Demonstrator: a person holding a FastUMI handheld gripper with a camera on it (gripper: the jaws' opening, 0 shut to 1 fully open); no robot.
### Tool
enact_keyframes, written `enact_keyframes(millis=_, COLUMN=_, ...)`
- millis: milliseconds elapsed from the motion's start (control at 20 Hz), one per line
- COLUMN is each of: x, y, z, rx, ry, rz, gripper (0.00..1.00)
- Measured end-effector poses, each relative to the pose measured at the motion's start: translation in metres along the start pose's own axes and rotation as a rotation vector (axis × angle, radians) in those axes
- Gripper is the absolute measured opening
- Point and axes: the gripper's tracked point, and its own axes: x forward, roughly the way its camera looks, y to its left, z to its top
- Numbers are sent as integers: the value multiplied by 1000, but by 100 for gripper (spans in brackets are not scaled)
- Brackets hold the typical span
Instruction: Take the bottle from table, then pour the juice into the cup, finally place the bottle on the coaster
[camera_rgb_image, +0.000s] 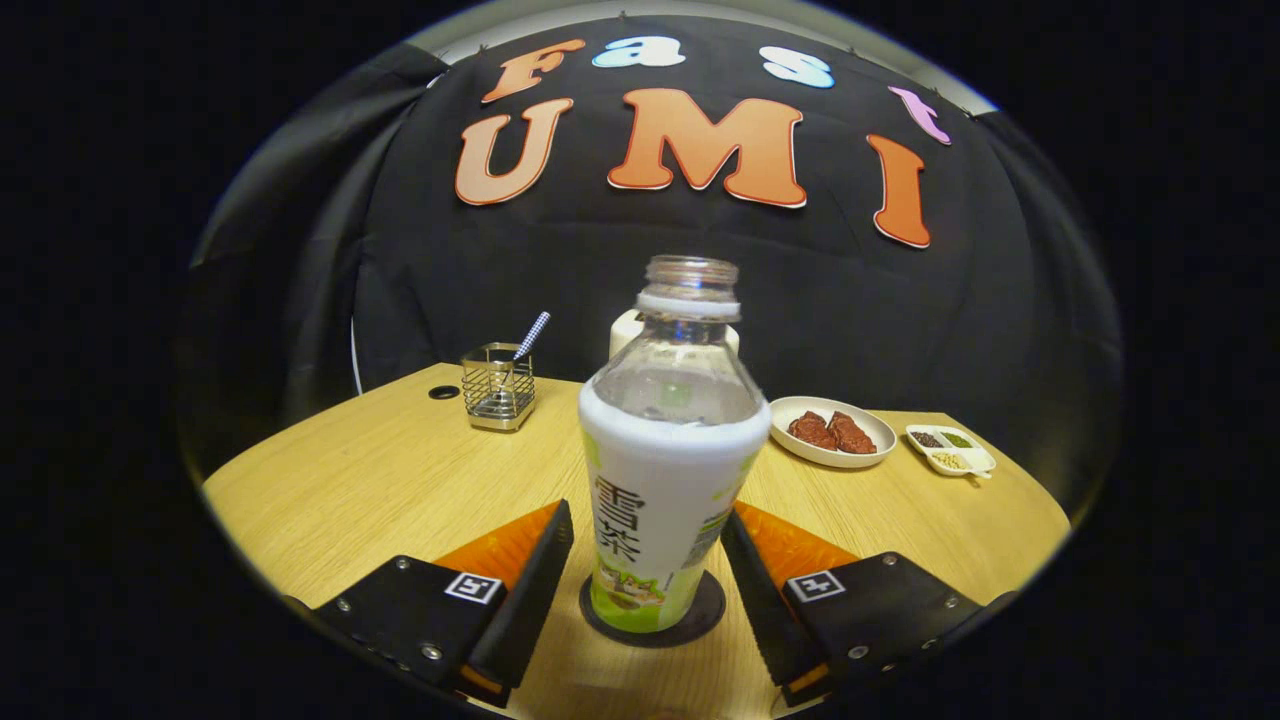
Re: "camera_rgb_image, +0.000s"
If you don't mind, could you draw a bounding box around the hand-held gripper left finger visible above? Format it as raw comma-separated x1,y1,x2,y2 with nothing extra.
312,498,576,709

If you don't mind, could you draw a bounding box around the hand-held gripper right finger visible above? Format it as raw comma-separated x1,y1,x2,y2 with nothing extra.
720,500,986,709

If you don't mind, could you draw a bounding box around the dark brown round coaster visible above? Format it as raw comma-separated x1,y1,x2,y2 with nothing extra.
579,570,727,648

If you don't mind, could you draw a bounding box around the white green juice bottle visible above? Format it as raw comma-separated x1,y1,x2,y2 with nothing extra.
578,255,772,634

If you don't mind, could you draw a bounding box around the white oval plate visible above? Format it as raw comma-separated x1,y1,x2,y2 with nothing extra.
768,396,898,469

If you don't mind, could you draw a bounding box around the red-brown meat piece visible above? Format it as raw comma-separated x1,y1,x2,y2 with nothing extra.
828,411,878,455
787,411,839,451

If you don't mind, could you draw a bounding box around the wooden table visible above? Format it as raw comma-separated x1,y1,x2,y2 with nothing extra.
200,362,1073,720

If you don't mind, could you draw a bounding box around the white divided condiment dish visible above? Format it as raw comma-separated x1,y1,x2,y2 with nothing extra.
906,424,997,479

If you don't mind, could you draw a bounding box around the white toaster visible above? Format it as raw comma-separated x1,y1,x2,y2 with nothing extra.
609,309,741,361

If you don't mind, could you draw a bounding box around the black backdrop cloth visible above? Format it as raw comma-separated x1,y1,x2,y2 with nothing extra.
185,15,1126,501

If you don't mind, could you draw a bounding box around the metal wire utensil holder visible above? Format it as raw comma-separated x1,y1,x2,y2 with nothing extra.
461,342,537,433

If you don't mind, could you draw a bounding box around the checkered handle spoon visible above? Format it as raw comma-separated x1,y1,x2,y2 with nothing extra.
512,311,552,363

